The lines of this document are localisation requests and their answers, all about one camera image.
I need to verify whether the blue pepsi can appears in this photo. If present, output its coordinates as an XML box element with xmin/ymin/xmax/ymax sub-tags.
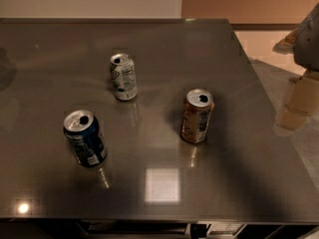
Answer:
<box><xmin>63</xmin><ymin>110</ymin><xmax>107</xmax><ymax>168</ymax></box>

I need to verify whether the white green 7up can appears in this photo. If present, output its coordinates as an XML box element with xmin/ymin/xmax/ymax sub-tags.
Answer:
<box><xmin>110</xmin><ymin>54</ymin><xmax>138</xmax><ymax>101</ymax></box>

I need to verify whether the orange soda can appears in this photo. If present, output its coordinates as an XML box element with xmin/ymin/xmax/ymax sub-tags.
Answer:
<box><xmin>180</xmin><ymin>89</ymin><xmax>214</xmax><ymax>143</ymax></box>

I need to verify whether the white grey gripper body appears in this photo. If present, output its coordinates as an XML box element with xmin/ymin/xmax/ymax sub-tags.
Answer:
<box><xmin>294</xmin><ymin>3</ymin><xmax>319</xmax><ymax>71</ymax></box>

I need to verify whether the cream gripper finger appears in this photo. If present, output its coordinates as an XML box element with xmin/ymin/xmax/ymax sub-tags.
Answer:
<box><xmin>273</xmin><ymin>29</ymin><xmax>297</xmax><ymax>55</ymax></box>
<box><xmin>274</xmin><ymin>71</ymin><xmax>319</xmax><ymax>136</ymax></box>

